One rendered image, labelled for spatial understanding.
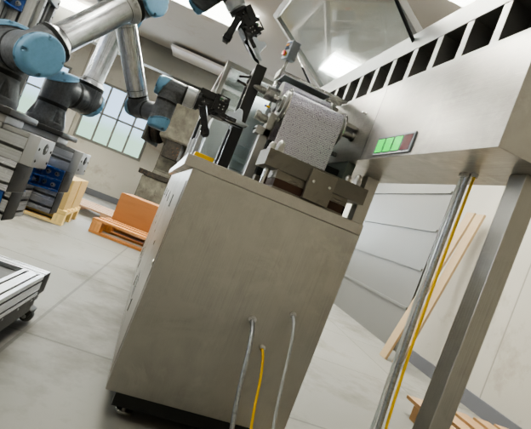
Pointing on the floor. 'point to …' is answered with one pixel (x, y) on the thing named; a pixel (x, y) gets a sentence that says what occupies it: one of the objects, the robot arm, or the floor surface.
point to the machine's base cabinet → (225, 305)
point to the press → (159, 177)
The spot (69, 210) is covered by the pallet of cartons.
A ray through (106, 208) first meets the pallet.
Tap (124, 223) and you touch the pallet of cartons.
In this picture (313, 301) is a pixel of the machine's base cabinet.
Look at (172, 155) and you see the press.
